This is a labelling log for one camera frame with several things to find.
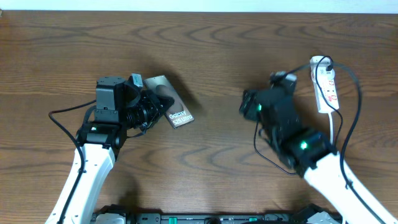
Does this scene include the black USB-C charging cable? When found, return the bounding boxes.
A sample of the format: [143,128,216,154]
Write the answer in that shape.
[253,55,344,175]

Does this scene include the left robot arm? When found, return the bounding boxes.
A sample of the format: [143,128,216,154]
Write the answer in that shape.
[47,73,174,223]

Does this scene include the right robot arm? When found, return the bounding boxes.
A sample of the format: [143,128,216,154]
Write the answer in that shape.
[239,75,397,223]

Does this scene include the black USB plug adapter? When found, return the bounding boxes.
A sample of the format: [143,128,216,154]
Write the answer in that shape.
[326,64,333,72]

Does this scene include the white power strip red switches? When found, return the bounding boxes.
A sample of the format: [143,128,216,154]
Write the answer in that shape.
[310,55,339,114]

